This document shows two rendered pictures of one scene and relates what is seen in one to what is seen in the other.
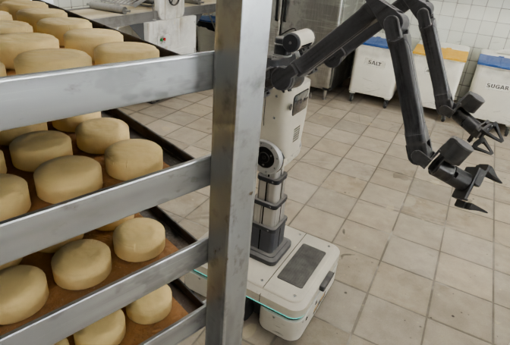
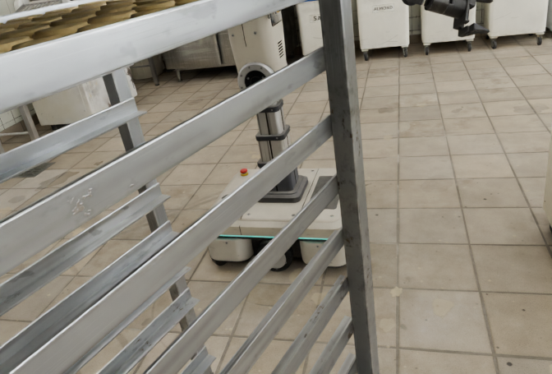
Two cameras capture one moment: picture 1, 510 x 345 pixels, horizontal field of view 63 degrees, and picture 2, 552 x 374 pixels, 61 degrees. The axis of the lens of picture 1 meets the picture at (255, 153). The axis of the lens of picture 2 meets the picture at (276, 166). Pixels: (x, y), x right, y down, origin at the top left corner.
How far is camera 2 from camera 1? 0.45 m
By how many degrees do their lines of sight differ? 8
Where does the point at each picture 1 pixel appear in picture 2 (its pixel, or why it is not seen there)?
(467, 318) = (498, 196)
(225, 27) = not seen: outside the picture
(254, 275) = (283, 214)
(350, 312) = (388, 228)
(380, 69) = not seen: hidden behind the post
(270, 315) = (313, 246)
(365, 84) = (318, 43)
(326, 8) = not seen: outside the picture
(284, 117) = (264, 28)
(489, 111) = (447, 31)
